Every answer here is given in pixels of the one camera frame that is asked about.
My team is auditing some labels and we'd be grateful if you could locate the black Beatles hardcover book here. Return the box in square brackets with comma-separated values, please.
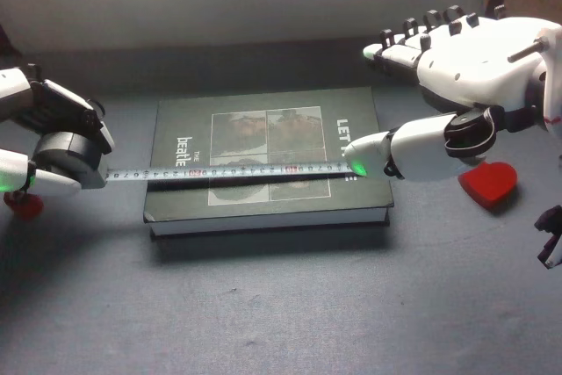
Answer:
[143, 86, 395, 240]

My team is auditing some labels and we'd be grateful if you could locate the red toy cylinder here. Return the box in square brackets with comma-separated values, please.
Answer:
[3, 190, 45, 221]

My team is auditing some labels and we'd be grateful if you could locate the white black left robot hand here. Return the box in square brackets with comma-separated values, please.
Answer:
[0, 62, 117, 199]

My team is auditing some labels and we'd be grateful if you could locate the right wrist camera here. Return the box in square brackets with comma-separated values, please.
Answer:
[533, 204, 562, 270]

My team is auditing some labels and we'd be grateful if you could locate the red wooden heart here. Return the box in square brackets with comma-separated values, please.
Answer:
[458, 162, 519, 210]

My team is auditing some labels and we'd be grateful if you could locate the grey table cloth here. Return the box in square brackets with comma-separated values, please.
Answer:
[0, 40, 562, 375]

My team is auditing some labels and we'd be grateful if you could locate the white grey tape measure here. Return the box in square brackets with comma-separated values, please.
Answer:
[32, 131, 368, 191]

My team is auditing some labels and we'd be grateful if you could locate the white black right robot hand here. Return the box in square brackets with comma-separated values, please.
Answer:
[343, 4, 551, 183]

